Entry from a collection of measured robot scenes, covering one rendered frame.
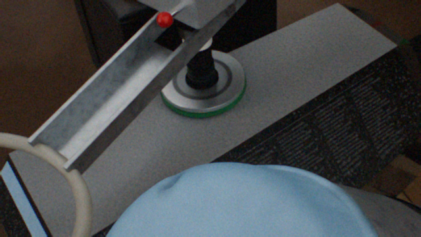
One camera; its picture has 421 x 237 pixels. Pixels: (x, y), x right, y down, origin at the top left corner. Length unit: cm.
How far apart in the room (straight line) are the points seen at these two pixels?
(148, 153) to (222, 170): 116
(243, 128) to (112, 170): 32
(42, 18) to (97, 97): 197
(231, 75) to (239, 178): 127
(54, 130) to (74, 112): 6
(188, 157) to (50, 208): 32
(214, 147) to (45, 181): 39
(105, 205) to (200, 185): 110
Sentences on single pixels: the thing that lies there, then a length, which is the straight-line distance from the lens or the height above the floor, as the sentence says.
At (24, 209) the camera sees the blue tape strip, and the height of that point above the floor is 78.
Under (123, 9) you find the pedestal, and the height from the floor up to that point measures 74.
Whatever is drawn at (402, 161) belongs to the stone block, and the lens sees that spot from 166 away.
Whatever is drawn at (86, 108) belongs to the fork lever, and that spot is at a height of 97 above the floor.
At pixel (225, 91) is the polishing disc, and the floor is 84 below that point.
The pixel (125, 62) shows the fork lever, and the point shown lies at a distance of 131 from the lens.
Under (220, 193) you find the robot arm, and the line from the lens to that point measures 21.
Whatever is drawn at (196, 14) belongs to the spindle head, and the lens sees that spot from 117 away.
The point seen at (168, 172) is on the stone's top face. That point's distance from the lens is 134.
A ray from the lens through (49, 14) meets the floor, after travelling 325.
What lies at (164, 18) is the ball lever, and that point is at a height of 116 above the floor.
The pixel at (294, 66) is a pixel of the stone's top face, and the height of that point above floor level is 80.
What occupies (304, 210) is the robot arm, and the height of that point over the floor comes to 169.
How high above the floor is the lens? 186
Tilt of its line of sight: 48 degrees down
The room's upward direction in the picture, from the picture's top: 7 degrees counter-clockwise
